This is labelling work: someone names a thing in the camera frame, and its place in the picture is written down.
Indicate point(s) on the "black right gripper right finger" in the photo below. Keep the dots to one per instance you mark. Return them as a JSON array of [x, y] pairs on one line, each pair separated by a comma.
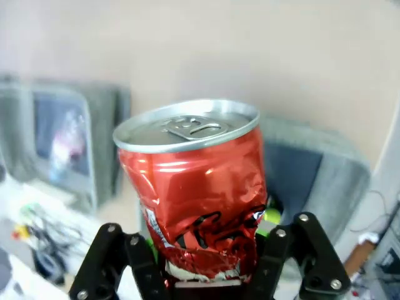
[[297, 259]]

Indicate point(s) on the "crushed red soda can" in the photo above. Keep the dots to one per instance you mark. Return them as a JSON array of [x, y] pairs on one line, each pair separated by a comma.
[[200, 187]]

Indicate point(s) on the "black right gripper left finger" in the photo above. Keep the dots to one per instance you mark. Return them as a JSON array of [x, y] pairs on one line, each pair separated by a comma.
[[137, 262]]

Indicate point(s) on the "grey fabric basket blue lining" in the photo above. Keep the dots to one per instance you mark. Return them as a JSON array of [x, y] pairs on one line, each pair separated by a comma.
[[100, 131], [340, 187]]

